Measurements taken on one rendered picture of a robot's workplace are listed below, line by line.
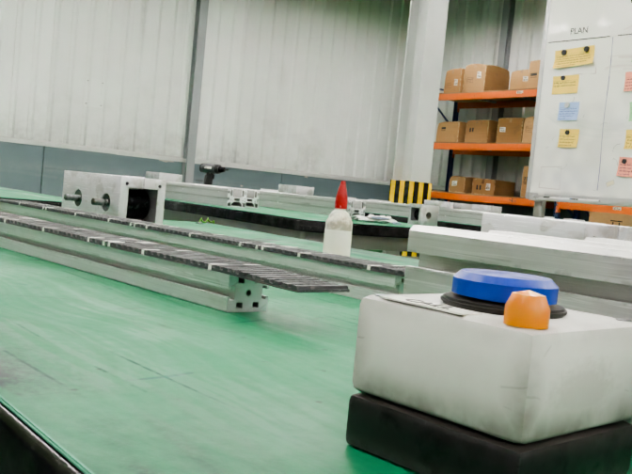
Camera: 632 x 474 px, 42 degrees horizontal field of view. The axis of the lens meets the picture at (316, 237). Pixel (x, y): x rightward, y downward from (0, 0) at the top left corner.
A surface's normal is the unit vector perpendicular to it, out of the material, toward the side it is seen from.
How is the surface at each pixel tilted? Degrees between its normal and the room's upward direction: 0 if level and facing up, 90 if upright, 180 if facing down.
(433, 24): 90
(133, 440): 0
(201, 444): 0
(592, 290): 90
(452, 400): 90
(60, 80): 90
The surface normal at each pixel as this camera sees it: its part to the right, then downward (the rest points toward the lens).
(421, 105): 0.60, 0.10
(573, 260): -0.73, -0.04
